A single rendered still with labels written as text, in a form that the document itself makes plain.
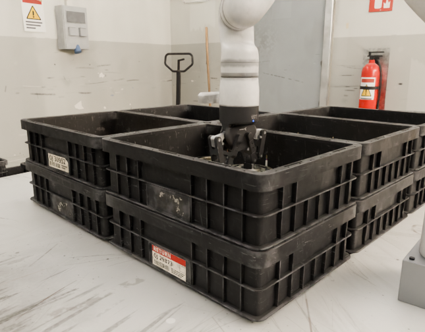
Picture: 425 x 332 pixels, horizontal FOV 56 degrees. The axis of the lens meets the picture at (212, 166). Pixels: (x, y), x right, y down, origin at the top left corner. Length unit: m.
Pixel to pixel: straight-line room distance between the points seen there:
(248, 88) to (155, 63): 4.45
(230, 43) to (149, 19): 4.40
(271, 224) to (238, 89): 0.27
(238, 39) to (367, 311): 0.51
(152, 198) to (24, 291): 0.26
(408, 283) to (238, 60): 0.46
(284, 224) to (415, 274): 0.22
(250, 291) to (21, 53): 3.80
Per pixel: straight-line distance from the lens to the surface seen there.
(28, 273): 0.82
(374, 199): 0.86
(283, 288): 0.65
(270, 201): 0.56
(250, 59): 0.74
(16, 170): 2.66
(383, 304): 0.72
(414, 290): 0.73
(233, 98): 0.73
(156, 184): 0.69
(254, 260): 0.57
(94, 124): 1.25
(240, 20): 0.72
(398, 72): 3.93
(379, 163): 0.86
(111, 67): 4.73
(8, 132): 4.17
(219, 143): 0.73
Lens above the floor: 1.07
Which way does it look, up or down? 14 degrees down
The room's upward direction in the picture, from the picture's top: straight up
